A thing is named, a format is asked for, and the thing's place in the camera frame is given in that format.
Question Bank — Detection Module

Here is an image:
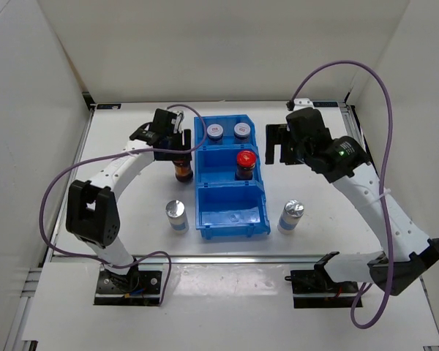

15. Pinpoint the white-lid dark sauce jar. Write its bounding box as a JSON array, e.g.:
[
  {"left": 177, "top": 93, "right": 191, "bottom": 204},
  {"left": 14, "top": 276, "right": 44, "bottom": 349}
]
[{"left": 206, "top": 124, "right": 224, "bottom": 145}]

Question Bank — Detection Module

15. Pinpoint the red-lid chili sauce jar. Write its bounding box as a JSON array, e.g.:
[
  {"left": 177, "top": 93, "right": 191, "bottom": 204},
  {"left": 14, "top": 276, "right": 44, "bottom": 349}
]
[{"left": 173, "top": 158, "right": 193, "bottom": 183}]

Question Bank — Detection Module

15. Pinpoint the blue-label white seasoning bottle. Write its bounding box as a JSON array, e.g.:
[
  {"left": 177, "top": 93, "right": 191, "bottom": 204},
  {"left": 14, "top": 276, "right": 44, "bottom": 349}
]
[{"left": 165, "top": 200, "right": 189, "bottom": 234}]

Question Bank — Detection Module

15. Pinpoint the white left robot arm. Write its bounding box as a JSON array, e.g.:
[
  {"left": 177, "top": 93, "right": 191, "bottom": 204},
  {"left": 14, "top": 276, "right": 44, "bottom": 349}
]
[{"left": 66, "top": 109, "right": 193, "bottom": 293}]

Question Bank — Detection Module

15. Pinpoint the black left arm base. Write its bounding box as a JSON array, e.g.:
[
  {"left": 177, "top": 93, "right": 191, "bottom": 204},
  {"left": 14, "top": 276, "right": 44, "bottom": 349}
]
[{"left": 94, "top": 264, "right": 163, "bottom": 306}]

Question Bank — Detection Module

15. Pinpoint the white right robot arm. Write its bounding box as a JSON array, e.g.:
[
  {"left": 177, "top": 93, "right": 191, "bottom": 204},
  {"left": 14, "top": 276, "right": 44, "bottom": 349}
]
[{"left": 265, "top": 107, "right": 439, "bottom": 296}]

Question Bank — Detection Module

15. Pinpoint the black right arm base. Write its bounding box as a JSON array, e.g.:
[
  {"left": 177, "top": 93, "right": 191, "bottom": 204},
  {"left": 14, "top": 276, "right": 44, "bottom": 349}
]
[{"left": 285, "top": 270, "right": 359, "bottom": 309}]

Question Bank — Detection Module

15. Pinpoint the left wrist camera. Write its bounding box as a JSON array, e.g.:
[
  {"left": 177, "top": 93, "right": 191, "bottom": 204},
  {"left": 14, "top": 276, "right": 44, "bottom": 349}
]
[{"left": 149, "top": 108, "right": 184, "bottom": 135}]

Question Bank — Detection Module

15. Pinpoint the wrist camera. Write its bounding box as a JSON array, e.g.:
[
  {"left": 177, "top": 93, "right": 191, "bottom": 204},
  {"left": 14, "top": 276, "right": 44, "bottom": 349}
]
[
  {"left": 286, "top": 99, "right": 314, "bottom": 112},
  {"left": 149, "top": 108, "right": 184, "bottom": 135}
]

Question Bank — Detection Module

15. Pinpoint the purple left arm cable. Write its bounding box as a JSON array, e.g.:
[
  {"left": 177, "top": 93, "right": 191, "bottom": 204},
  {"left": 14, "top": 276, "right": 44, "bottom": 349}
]
[{"left": 39, "top": 104, "right": 206, "bottom": 306}]

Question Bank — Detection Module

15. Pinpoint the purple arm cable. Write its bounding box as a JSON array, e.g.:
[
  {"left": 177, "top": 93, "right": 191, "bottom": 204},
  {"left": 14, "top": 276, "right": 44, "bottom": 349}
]
[
  {"left": 288, "top": 60, "right": 394, "bottom": 328},
  {"left": 39, "top": 104, "right": 206, "bottom": 306}
]

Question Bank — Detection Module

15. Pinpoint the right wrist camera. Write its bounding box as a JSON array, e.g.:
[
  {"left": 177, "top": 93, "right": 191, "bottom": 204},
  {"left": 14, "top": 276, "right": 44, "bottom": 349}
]
[{"left": 286, "top": 99, "right": 314, "bottom": 112}]

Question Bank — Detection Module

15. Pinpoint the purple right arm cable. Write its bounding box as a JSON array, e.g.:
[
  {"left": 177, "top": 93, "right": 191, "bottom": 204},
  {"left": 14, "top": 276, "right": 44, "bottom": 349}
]
[{"left": 288, "top": 60, "right": 394, "bottom": 328}]

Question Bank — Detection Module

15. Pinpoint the aluminium table edge rail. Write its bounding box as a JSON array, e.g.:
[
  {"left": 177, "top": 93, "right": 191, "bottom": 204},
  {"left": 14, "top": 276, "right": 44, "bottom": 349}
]
[{"left": 43, "top": 254, "right": 385, "bottom": 265}]

